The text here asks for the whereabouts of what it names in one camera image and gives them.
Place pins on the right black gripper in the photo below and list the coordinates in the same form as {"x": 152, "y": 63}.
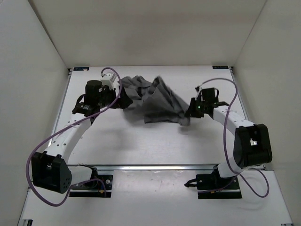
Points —
{"x": 191, "y": 112}

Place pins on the aluminium table rail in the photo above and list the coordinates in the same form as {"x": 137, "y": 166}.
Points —
{"x": 155, "y": 167}

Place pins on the blue label sticker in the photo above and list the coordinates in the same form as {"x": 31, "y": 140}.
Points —
{"x": 80, "y": 68}
{"x": 220, "y": 67}

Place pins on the left blue label sticker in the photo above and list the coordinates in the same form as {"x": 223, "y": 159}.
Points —
{"x": 80, "y": 68}

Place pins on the grey pleated skirt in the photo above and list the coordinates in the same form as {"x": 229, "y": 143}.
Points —
{"x": 153, "y": 102}

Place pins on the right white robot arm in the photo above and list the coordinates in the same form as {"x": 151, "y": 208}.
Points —
{"x": 251, "y": 141}

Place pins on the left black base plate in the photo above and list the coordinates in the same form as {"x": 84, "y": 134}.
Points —
{"x": 95, "y": 189}

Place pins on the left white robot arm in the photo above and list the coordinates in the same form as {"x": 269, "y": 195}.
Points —
{"x": 50, "y": 168}

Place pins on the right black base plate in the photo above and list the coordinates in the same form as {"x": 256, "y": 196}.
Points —
{"x": 213, "y": 187}

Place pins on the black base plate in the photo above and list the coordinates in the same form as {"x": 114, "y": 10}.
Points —
{"x": 95, "y": 189}
{"x": 213, "y": 187}

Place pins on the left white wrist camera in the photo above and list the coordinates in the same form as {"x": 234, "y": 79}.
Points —
{"x": 108, "y": 79}

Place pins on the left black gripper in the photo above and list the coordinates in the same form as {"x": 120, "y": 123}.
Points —
{"x": 124, "y": 101}

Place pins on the right blue label sticker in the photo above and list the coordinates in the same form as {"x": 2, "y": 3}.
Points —
{"x": 220, "y": 67}

